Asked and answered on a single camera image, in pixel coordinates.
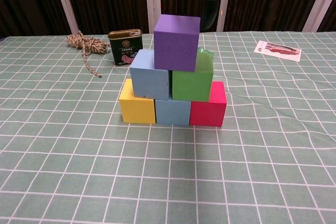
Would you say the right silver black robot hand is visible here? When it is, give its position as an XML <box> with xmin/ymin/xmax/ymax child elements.
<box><xmin>204</xmin><ymin>0</ymin><xmax>221</xmax><ymax>29</ymax></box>

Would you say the purple foam cube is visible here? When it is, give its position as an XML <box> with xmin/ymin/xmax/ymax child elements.
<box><xmin>153</xmin><ymin>14</ymin><xmax>202</xmax><ymax>72</ymax></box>

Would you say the green foam cube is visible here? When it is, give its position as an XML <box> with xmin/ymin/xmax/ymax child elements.
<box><xmin>172</xmin><ymin>52</ymin><xmax>214</xmax><ymax>102</ymax></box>

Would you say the light blue foam cube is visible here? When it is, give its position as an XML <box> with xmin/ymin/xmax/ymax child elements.
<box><xmin>129</xmin><ymin>49</ymin><xmax>170</xmax><ymax>101</ymax></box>
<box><xmin>154</xmin><ymin>94</ymin><xmax>192</xmax><ymax>125</ymax></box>

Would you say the magenta foam cube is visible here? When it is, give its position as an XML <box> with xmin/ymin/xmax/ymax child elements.
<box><xmin>188</xmin><ymin>81</ymin><xmax>227</xmax><ymax>127</ymax></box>

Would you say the yellow foam cube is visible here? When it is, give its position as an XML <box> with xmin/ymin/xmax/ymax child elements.
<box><xmin>119</xmin><ymin>78</ymin><xmax>156</xmax><ymax>124</ymax></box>

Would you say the green foil sachet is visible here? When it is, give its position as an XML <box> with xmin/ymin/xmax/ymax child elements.
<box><xmin>196</xmin><ymin>47</ymin><xmax>215</xmax><ymax>58</ymax></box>

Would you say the dark green luncheon meat can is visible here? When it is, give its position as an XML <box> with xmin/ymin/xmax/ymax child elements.
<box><xmin>108</xmin><ymin>29</ymin><xmax>145</xmax><ymax>66</ymax></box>

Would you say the green checked tablecloth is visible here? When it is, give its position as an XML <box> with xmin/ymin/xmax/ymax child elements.
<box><xmin>0</xmin><ymin>31</ymin><xmax>336</xmax><ymax>224</ymax></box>

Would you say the braided brown white rope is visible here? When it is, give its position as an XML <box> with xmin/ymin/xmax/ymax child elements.
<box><xmin>66</xmin><ymin>30</ymin><xmax>111</xmax><ymax>78</ymax></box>

